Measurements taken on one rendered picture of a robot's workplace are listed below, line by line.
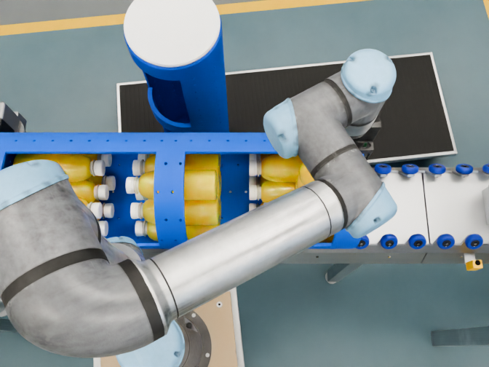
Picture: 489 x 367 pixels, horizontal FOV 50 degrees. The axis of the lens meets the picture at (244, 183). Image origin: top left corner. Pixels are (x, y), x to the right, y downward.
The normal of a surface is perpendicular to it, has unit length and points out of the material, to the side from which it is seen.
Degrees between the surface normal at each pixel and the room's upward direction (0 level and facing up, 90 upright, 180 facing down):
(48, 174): 52
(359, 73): 1
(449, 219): 0
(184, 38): 0
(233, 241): 18
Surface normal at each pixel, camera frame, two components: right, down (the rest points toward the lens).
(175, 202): 0.00, 0.18
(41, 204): 0.45, -0.53
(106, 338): 0.30, 0.41
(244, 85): 0.00, -0.30
